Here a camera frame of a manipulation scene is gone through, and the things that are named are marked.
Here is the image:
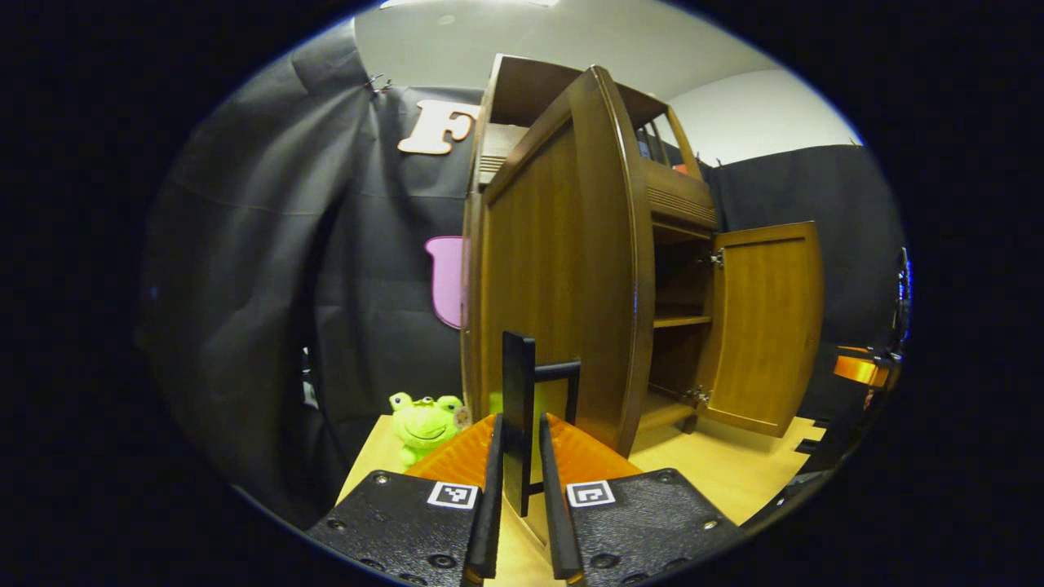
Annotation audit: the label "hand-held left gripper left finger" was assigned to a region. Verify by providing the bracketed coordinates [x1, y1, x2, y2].
[306, 412, 507, 587]

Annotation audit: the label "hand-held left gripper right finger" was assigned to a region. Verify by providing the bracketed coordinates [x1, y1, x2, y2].
[538, 412, 744, 587]

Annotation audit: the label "wooden cabinet door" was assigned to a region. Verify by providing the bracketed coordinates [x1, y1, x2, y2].
[695, 220, 825, 439]
[460, 65, 658, 563]

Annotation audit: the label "black door handle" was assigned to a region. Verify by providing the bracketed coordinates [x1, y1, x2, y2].
[500, 330, 583, 519]

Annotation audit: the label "wooden double-door shoe cabinet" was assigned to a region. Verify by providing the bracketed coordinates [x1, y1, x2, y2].
[467, 53, 723, 435]

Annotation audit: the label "green frog plush toy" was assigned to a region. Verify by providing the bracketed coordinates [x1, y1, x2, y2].
[388, 392, 468, 472]

